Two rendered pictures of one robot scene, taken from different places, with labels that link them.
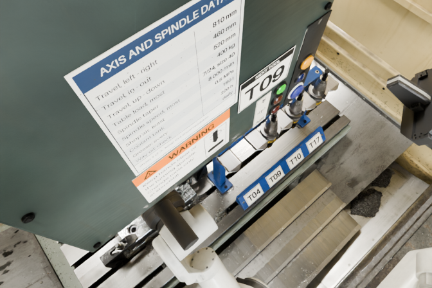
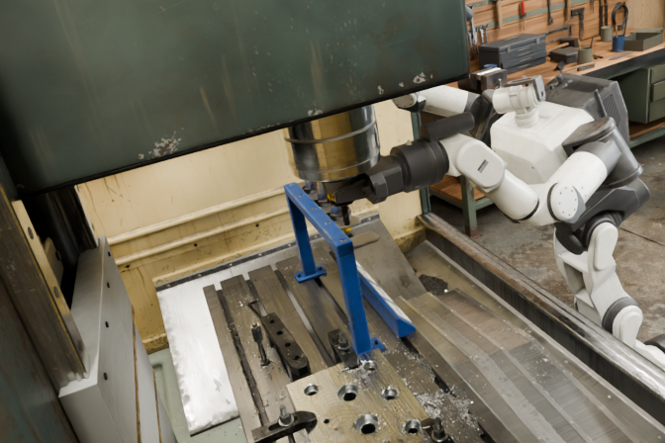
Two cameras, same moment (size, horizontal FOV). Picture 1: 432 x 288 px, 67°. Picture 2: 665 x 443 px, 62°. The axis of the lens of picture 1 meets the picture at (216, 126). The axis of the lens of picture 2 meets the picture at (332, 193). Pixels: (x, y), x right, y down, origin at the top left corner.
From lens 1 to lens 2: 110 cm
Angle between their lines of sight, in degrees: 60
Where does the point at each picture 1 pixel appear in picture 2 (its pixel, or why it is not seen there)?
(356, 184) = (408, 277)
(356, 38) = (259, 189)
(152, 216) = (432, 145)
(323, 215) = (437, 308)
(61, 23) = not seen: outside the picture
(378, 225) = (457, 280)
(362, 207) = (434, 289)
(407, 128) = not seen: outside the picture
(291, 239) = (461, 333)
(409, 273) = (510, 133)
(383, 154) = (383, 244)
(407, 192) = (427, 256)
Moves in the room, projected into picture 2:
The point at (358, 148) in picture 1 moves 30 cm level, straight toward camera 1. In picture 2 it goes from (367, 261) to (410, 299)
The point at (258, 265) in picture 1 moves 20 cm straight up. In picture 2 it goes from (491, 365) to (487, 304)
